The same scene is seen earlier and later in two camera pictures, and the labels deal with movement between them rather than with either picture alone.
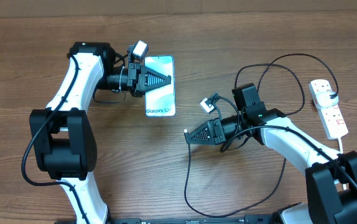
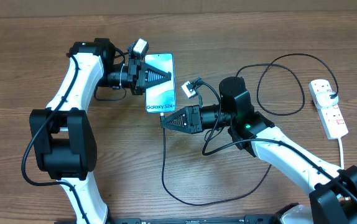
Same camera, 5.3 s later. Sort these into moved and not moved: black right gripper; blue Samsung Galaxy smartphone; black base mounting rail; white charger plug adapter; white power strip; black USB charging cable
Moved: black USB charging cable; black right gripper
Not moved: blue Samsung Galaxy smartphone; white power strip; black base mounting rail; white charger plug adapter
